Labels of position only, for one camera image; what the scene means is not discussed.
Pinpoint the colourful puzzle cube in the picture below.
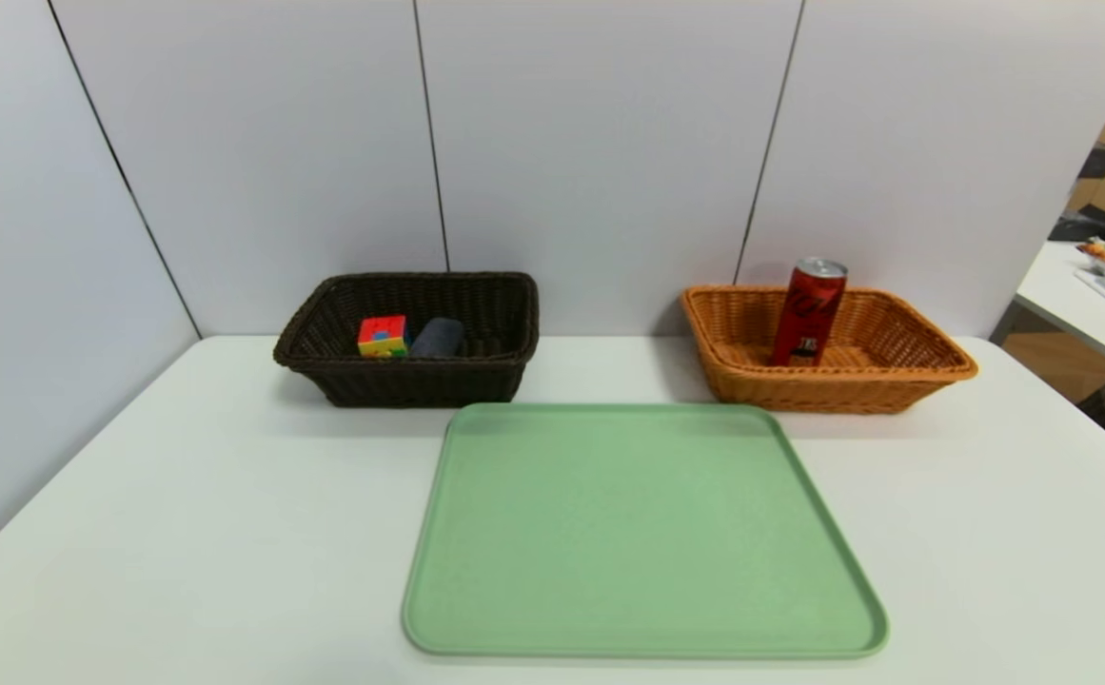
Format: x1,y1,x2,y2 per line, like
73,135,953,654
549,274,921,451
357,315,410,360

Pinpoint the light green plastic tray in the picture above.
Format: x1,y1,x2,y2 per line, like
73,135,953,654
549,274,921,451
401,401,890,660

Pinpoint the dark brown wicker basket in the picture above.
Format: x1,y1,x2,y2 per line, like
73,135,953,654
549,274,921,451
272,271,541,409

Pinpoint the red soda can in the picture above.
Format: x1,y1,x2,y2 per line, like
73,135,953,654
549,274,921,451
769,257,850,368

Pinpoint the dark grey towel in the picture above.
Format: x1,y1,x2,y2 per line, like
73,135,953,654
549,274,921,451
408,317,466,361

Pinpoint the orange wicker basket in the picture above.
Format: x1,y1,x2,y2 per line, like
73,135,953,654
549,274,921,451
682,284,980,415

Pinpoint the white round-edged side table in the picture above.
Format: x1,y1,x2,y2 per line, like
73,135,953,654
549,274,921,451
1016,240,1105,376

